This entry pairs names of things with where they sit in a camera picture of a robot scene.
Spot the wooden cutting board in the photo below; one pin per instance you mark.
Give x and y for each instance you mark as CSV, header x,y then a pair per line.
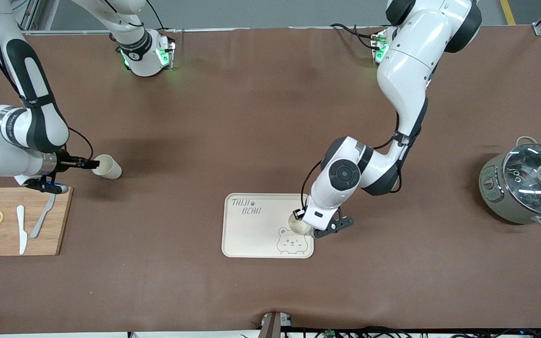
x,y
10,244

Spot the camera mount post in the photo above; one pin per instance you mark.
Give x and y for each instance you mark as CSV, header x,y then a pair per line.
x,y
273,326

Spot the white plastic cup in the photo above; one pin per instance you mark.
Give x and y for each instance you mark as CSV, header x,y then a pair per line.
x,y
299,226
111,168

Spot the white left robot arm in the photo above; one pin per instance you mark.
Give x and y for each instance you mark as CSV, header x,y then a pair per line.
x,y
411,70

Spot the grey plastic knife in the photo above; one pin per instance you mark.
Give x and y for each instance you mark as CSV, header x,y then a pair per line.
x,y
40,220

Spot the brown table mat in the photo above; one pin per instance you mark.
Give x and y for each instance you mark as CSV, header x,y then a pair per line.
x,y
233,117

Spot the grey-green electric cooking pot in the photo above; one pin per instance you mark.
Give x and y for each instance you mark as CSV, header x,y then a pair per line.
x,y
493,192

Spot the cream bear print tray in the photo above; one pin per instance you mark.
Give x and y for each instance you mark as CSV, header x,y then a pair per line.
x,y
256,230

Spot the glass pot lid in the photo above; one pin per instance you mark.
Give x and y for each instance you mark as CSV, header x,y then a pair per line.
x,y
533,178

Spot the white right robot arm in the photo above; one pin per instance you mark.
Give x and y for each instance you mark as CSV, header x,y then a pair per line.
x,y
17,136

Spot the white plastic knife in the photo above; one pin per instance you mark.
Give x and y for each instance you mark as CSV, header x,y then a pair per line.
x,y
21,230

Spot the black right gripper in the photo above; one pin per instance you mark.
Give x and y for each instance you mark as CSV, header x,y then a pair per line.
x,y
65,162

